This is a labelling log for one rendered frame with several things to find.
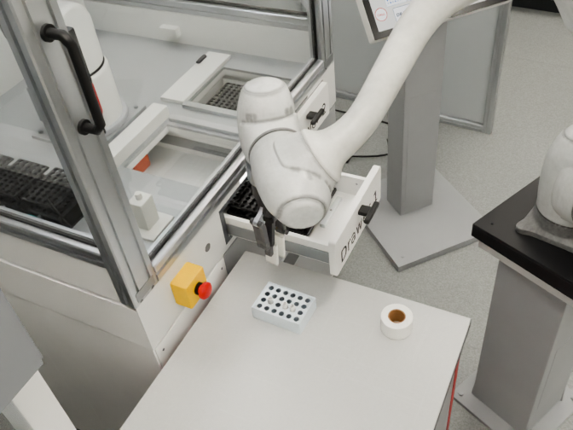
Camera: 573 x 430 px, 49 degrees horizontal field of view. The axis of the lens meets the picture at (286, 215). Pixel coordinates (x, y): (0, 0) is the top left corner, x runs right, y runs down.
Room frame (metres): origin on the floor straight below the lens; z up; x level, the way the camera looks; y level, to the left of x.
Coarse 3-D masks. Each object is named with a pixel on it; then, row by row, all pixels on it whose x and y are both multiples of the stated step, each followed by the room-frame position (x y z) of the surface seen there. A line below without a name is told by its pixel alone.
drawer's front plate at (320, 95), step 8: (320, 88) 1.59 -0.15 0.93; (312, 96) 1.55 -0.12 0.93; (320, 96) 1.57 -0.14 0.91; (304, 104) 1.51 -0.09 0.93; (312, 104) 1.52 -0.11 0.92; (320, 104) 1.57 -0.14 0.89; (328, 104) 1.62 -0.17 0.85; (304, 112) 1.48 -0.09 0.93; (328, 112) 1.61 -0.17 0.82; (304, 120) 1.48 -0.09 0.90; (320, 120) 1.56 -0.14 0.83; (304, 128) 1.47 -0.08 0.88; (312, 128) 1.51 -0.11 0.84
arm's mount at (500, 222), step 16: (528, 192) 1.18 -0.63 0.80; (496, 208) 1.13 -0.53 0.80; (512, 208) 1.12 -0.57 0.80; (528, 208) 1.12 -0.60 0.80; (480, 224) 1.08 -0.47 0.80; (496, 224) 1.07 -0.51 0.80; (512, 224) 1.07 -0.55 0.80; (480, 240) 1.06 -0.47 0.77; (496, 240) 1.03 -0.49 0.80; (512, 240) 1.01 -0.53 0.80; (528, 240) 1.01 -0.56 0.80; (512, 256) 0.99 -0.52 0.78; (528, 256) 0.96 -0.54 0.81; (544, 256) 0.95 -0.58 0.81; (560, 256) 0.94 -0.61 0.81; (544, 272) 0.92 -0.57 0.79; (560, 272) 0.89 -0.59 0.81; (560, 288) 0.88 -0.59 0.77
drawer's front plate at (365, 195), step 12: (372, 168) 1.20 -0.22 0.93; (372, 180) 1.15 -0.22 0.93; (360, 192) 1.12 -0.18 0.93; (372, 192) 1.15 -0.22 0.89; (360, 204) 1.09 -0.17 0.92; (372, 204) 1.15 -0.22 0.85; (348, 216) 1.04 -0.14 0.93; (360, 216) 1.08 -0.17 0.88; (336, 228) 1.01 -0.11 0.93; (348, 228) 1.02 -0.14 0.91; (336, 240) 0.97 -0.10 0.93; (348, 240) 1.02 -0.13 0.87; (336, 252) 0.96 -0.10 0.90; (348, 252) 1.02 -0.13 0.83; (336, 264) 0.96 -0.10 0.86
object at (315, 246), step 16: (352, 176) 1.22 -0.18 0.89; (336, 192) 1.23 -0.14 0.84; (352, 192) 1.21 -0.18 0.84; (240, 224) 1.11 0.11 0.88; (336, 224) 1.11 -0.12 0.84; (288, 240) 1.04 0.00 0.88; (304, 240) 1.02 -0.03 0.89; (320, 240) 1.01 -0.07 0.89; (304, 256) 1.02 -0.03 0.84; (320, 256) 1.00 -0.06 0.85
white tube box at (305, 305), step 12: (264, 288) 0.97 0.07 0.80; (276, 288) 0.97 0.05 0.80; (288, 288) 0.96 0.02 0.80; (264, 300) 0.95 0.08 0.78; (276, 300) 0.93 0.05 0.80; (288, 300) 0.93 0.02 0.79; (300, 300) 0.92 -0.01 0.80; (312, 300) 0.92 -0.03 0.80; (252, 312) 0.92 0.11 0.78; (264, 312) 0.90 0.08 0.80; (276, 312) 0.90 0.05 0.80; (288, 312) 0.89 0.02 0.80; (300, 312) 0.90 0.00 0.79; (312, 312) 0.91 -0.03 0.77; (276, 324) 0.89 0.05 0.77; (288, 324) 0.87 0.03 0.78; (300, 324) 0.86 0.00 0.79
